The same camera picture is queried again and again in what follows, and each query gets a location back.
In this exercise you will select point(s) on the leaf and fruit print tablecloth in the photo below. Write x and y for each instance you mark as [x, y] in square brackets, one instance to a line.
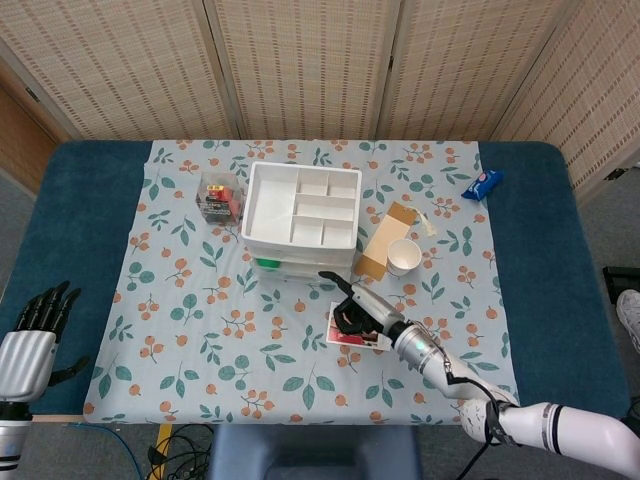
[200, 325]

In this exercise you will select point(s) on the black and silver right hand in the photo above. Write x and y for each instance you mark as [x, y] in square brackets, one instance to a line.
[372, 307]

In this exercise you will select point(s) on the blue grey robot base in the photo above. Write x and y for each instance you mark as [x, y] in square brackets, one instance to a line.
[315, 450]

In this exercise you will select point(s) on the flat tan cardboard box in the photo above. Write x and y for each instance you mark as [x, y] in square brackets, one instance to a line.
[380, 240]

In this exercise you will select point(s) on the white sneaker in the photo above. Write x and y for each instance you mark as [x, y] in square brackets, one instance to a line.
[630, 315]

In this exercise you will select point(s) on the beige tape piece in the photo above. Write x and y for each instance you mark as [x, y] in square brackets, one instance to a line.
[427, 224]

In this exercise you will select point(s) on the clear plastic box with toys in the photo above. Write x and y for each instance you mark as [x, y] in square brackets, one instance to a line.
[220, 200]

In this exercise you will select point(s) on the palace photo postcard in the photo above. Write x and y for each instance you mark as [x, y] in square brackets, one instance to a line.
[335, 336]

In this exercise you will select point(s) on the white paper cup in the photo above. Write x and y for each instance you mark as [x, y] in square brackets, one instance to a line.
[402, 257]

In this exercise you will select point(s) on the black and silver left hand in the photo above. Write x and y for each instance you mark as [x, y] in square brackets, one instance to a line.
[27, 345]

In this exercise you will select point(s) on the blue snack packet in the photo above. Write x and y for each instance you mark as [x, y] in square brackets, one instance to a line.
[481, 185]

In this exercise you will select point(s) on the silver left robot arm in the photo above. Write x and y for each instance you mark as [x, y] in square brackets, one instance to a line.
[12, 430]

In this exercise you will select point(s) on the white drawer organizer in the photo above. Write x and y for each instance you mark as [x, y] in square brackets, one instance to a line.
[272, 215]

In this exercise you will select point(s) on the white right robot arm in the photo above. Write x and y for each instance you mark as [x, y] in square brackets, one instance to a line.
[525, 420]

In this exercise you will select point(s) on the green ball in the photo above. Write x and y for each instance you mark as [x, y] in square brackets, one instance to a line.
[267, 263]

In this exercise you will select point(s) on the teal table cover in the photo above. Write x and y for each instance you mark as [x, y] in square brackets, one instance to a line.
[85, 225]

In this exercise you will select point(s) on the wooden door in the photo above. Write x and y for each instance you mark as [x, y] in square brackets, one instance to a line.
[25, 135]

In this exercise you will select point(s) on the black plastic tray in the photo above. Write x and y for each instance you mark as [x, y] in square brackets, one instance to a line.
[620, 282]

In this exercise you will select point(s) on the woven folding screen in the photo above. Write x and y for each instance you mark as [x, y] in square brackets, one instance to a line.
[310, 65]

